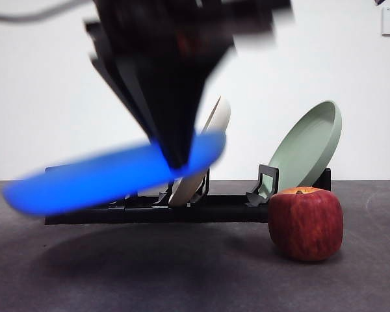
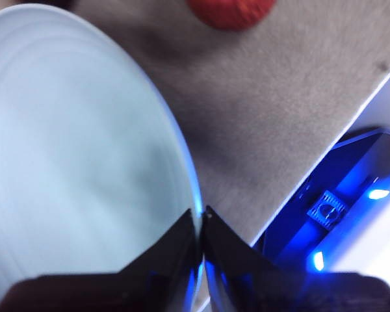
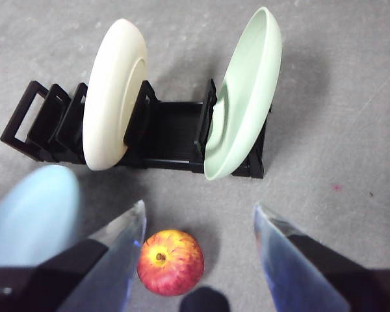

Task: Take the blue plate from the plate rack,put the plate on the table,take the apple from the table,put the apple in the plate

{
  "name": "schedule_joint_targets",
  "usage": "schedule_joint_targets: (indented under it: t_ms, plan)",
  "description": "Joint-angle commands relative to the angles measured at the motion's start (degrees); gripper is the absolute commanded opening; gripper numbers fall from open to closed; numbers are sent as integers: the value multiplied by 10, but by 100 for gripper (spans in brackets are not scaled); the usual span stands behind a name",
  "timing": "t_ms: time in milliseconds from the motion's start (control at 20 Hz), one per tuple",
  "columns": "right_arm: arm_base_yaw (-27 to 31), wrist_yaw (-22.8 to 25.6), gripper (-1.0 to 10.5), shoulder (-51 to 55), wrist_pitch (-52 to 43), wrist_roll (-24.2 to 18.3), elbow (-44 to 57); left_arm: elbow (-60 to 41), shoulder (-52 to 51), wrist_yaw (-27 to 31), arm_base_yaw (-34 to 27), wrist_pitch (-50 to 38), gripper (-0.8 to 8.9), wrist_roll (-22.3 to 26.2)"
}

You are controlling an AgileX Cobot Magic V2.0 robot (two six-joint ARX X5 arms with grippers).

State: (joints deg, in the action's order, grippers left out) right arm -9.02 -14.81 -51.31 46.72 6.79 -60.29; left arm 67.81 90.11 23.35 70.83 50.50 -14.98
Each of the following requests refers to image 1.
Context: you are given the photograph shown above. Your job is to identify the blue plate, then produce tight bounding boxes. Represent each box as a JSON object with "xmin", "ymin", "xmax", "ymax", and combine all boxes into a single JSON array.
[{"xmin": 1, "ymin": 129, "xmax": 228, "ymax": 217}]

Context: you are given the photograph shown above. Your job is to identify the red apple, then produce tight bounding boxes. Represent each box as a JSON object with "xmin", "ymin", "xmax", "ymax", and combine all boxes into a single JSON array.
[{"xmin": 267, "ymin": 187, "xmax": 345, "ymax": 262}]

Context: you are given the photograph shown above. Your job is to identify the cream white plate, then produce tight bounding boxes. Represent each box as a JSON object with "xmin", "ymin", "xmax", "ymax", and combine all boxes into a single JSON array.
[{"xmin": 168, "ymin": 94, "xmax": 232, "ymax": 207}]

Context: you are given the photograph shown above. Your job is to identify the black plate rack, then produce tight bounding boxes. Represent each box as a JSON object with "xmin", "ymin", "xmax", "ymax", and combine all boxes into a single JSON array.
[{"xmin": 44, "ymin": 165, "xmax": 332, "ymax": 226}]

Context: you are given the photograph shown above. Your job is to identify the pale green plate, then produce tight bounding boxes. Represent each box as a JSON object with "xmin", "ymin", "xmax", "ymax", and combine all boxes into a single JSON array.
[{"xmin": 266, "ymin": 99, "xmax": 343, "ymax": 200}]

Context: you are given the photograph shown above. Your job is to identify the grey cable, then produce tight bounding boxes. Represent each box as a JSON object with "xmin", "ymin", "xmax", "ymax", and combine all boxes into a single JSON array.
[{"xmin": 0, "ymin": 0, "xmax": 97, "ymax": 24}]

